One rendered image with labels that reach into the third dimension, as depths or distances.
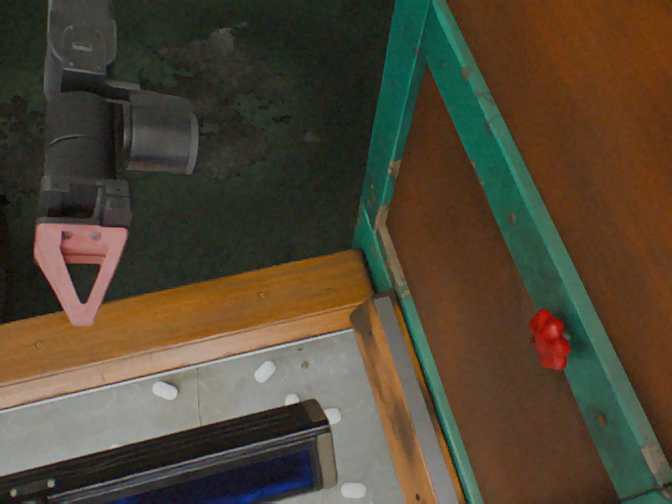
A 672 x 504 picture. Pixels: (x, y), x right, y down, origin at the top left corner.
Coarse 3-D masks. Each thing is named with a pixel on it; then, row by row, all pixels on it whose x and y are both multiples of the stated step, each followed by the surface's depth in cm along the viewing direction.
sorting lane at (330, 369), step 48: (336, 336) 101; (144, 384) 96; (192, 384) 96; (240, 384) 97; (288, 384) 97; (336, 384) 97; (0, 432) 92; (48, 432) 92; (96, 432) 92; (144, 432) 93; (336, 432) 94; (384, 480) 91
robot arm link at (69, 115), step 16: (64, 96) 58; (80, 96) 59; (96, 96) 59; (48, 112) 59; (64, 112) 58; (80, 112) 58; (96, 112) 59; (112, 112) 61; (128, 112) 61; (48, 128) 58; (64, 128) 57; (80, 128) 57; (96, 128) 58; (112, 128) 60; (128, 128) 60; (48, 144) 57; (112, 144) 59; (128, 144) 60
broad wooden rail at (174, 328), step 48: (192, 288) 100; (240, 288) 101; (288, 288) 101; (336, 288) 102; (0, 336) 95; (48, 336) 96; (96, 336) 96; (144, 336) 97; (192, 336) 97; (240, 336) 98; (288, 336) 99; (0, 384) 92; (48, 384) 93; (96, 384) 95
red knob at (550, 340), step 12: (540, 312) 48; (540, 324) 48; (552, 324) 47; (540, 336) 48; (552, 336) 47; (564, 336) 48; (540, 348) 48; (552, 348) 47; (564, 348) 46; (540, 360) 49; (552, 360) 47; (564, 360) 47
